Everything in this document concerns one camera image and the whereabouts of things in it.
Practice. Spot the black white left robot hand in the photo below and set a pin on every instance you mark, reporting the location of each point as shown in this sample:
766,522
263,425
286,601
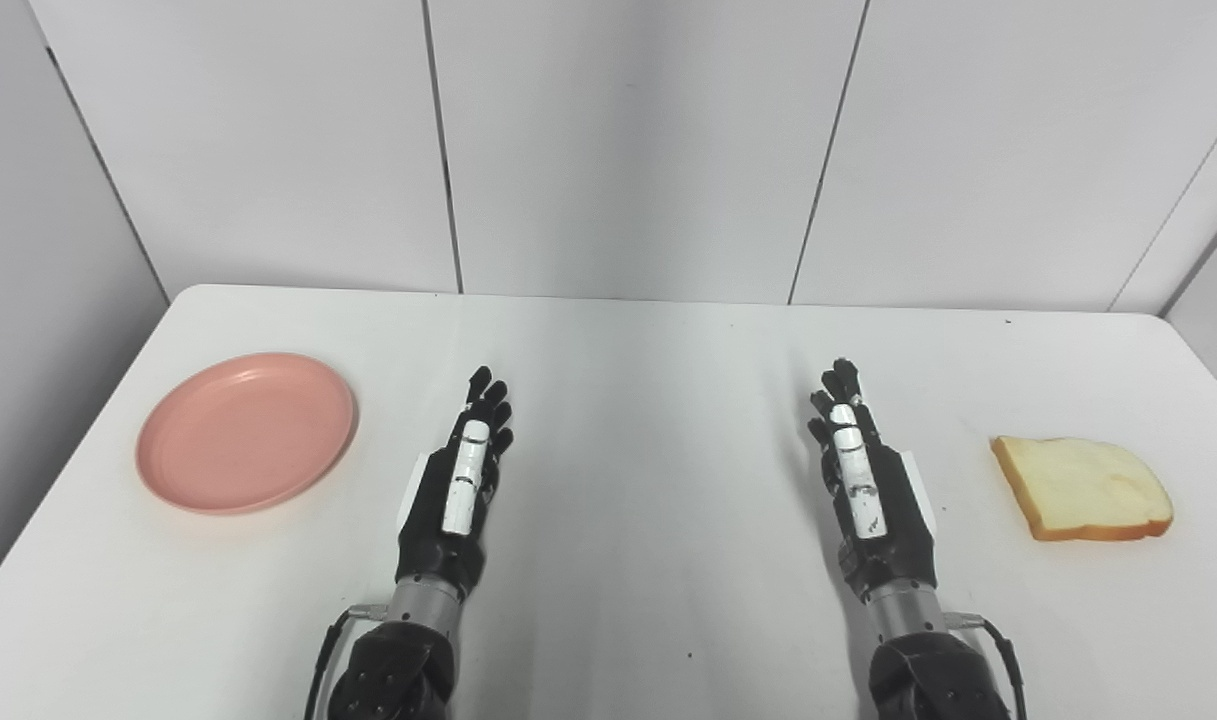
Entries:
464,480

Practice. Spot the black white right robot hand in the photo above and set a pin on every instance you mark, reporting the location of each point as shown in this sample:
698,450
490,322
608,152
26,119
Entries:
863,490

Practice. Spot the slice of white bread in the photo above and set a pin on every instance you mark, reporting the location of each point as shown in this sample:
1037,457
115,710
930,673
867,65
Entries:
1083,485

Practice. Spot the pink round plate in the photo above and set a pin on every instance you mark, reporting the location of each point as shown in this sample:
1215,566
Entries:
243,435

